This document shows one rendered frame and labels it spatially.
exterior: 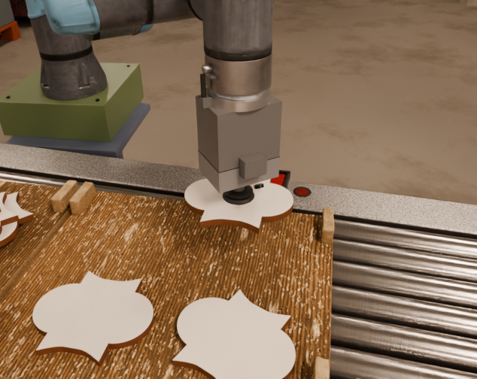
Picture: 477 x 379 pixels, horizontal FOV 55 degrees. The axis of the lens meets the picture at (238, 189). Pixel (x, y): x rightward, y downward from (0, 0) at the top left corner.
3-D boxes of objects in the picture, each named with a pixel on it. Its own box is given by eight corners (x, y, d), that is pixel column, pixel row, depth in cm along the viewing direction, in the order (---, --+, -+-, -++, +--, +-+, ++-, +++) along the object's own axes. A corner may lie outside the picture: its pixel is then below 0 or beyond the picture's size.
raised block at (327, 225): (321, 219, 72) (323, 205, 70) (332, 221, 71) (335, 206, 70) (320, 244, 67) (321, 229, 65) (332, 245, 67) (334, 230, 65)
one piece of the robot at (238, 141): (223, 93, 46) (226, 223, 55) (299, 79, 49) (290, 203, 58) (186, 65, 53) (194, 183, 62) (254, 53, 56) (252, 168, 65)
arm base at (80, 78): (55, 75, 117) (44, 36, 111) (113, 74, 116) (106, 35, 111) (31, 101, 105) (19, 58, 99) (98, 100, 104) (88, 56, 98)
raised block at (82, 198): (87, 193, 78) (84, 180, 76) (98, 194, 77) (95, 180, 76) (71, 214, 73) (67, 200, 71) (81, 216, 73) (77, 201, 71)
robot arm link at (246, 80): (285, 55, 50) (216, 67, 46) (283, 95, 52) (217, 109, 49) (252, 37, 55) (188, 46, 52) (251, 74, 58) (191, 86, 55)
